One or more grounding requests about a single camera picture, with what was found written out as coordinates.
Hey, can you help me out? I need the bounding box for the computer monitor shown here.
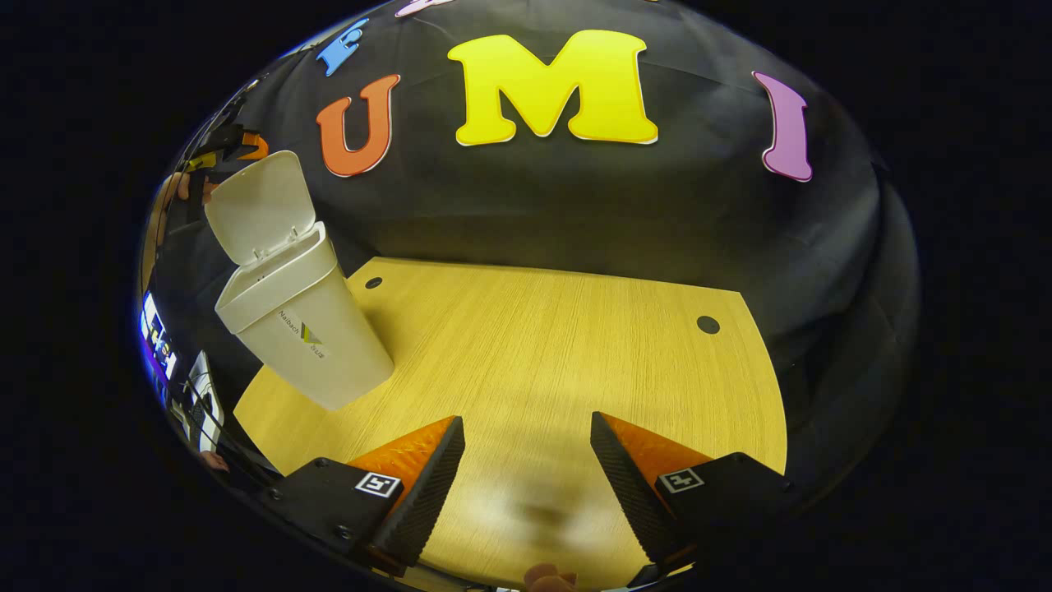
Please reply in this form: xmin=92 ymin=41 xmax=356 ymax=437
xmin=138 ymin=289 xmax=178 ymax=383

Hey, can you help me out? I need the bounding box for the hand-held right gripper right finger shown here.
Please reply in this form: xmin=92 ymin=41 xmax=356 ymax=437
xmin=590 ymin=411 xmax=796 ymax=589

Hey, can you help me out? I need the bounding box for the white desktop garbage bin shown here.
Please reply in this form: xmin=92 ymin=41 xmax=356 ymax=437
xmin=203 ymin=150 xmax=395 ymax=412

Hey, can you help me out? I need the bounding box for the black backdrop cloth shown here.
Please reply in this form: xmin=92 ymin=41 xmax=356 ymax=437
xmin=152 ymin=0 xmax=920 ymax=494

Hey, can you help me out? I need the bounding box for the wooden desktop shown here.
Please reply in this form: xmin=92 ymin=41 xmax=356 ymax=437
xmin=234 ymin=257 xmax=788 ymax=591

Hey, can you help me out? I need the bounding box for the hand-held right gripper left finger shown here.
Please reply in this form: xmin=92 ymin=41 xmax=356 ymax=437
xmin=261 ymin=415 xmax=467 ymax=576

